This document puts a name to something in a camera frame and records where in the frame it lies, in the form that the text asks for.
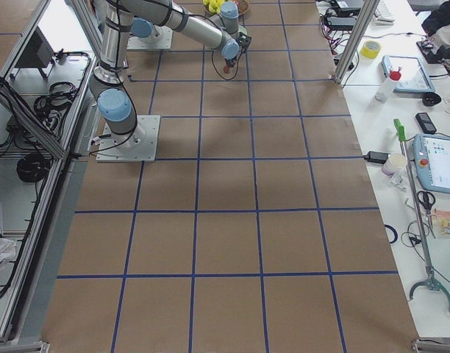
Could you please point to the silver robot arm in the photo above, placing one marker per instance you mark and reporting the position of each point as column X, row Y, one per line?
column 220, row 32
column 149, row 25

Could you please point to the pale green plate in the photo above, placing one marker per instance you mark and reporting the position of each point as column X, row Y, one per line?
column 242, row 28

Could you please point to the brown wicker basket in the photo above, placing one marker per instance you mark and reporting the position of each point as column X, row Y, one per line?
column 242, row 6

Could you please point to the yellow banana bunch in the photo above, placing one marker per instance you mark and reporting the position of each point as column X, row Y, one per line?
column 213, row 6

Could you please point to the yellow tape roll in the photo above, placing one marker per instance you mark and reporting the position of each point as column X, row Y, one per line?
column 370, row 49

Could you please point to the red cap plastic bottle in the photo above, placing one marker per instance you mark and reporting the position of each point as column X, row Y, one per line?
column 388, row 86

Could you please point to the black power adapter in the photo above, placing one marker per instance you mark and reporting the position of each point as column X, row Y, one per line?
column 376, row 157

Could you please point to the teach pendant tablet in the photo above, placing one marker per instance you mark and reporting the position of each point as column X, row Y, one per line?
column 432, row 162
column 414, row 77

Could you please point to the white paper cup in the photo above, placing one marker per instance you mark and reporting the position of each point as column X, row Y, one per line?
column 394, row 163

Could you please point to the black scissors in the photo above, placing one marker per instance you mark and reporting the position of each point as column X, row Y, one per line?
column 427, row 200

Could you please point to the grabber reacher tool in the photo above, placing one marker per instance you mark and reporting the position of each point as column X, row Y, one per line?
column 431, row 283

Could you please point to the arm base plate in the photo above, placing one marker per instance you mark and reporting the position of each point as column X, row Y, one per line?
column 142, row 146
column 159, row 39

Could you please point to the aluminium frame post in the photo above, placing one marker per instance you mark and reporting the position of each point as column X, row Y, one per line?
column 364, row 18

